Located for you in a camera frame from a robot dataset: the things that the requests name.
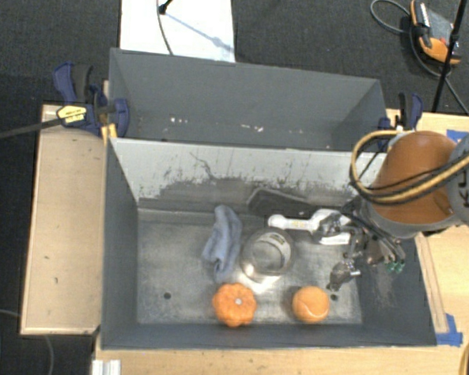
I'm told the white spray bottle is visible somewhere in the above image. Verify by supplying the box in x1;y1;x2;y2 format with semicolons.
265;205;355;248

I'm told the grey metal bin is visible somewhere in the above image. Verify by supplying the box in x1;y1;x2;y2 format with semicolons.
91;47;455;370

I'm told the clear glass cup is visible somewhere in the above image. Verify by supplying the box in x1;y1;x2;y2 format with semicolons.
237;225;298;287

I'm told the blue cloth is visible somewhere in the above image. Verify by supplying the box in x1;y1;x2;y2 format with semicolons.
199;203;245;286

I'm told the orange toy pumpkin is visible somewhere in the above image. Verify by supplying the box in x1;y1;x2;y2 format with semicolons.
210;281;259;330

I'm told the pale wood board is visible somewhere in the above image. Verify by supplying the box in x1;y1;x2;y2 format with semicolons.
19;102;115;340

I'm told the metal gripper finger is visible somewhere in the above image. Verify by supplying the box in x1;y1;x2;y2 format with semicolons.
342;258;364;278
326;267;351;293

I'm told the orange ball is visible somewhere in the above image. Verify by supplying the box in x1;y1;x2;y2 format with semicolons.
289;285;332;326

